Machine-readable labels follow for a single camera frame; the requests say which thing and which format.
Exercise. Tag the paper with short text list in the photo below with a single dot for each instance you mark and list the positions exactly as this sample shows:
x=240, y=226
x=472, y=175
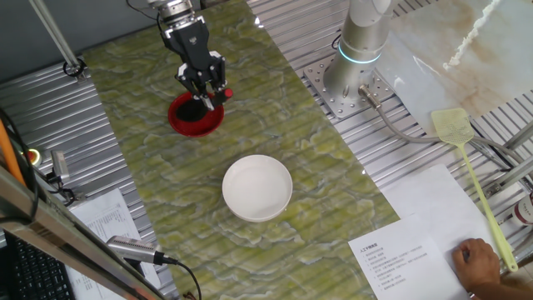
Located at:
x=399, y=271

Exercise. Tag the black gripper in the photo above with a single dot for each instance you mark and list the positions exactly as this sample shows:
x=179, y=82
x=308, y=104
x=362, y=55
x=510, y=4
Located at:
x=191, y=46

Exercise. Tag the small grey camera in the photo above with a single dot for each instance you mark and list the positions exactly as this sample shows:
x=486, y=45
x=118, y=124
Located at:
x=60, y=164

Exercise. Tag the red bowl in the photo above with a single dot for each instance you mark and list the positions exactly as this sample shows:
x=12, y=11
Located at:
x=195, y=129

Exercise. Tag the red white can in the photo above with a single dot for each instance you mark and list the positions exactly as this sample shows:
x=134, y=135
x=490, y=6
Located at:
x=524, y=210

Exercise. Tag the green marble pattern mat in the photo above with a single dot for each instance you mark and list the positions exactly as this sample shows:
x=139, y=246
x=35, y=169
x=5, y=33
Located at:
x=187, y=233

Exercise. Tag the beige marble pattern sheet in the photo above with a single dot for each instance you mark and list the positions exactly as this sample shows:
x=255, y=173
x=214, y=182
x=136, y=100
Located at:
x=491, y=75

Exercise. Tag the paper with dense printed table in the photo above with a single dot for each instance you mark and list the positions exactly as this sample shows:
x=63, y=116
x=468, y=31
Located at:
x=104, y=216

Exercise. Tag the person's bare hand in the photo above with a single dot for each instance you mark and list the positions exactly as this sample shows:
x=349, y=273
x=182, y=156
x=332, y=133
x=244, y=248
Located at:
x=476, y=262

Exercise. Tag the aluminium profile bar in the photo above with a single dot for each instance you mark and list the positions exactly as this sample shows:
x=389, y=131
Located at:
x=518, y=137
x=508, y=177

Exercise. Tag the thin metal rod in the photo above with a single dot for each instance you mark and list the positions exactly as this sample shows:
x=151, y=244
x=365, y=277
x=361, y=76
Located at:
x=54, y=33

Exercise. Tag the black keyboard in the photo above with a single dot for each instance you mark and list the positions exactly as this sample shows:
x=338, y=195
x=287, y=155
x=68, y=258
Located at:
x=37, y=275

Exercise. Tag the person's bare forearm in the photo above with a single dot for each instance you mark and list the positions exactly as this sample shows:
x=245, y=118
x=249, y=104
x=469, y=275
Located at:
x=499, y=292

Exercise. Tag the blank white paper sheet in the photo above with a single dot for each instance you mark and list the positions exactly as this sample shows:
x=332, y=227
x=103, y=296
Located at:
x=437, y=200

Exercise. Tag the silver finned camera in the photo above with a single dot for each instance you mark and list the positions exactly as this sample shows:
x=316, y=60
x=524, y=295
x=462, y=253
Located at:
x=133, y=248

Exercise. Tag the white bowl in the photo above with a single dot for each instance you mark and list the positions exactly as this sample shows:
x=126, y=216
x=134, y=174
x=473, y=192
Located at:
x=258, y=191

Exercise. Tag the orange pole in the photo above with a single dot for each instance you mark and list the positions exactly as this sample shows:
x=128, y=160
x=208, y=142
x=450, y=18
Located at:
x=8, y=154

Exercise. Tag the black rod base clamp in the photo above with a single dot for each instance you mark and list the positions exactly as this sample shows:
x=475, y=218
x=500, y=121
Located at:
x=75, y=68

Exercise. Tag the yellow-green fly swatter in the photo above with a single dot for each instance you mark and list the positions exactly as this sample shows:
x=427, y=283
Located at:
x=451, y=125

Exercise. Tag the black ladle with red tip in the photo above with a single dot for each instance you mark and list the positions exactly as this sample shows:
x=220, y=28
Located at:
x=189, y=111

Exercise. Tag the small camera mount clamp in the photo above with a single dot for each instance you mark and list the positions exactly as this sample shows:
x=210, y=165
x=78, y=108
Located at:
x=62, y=189

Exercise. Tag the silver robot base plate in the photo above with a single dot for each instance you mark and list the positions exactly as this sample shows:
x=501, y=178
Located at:
x=316, y=79

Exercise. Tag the aluminium frame bar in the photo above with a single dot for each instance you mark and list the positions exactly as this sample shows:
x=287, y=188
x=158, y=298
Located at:
x=41, y=216

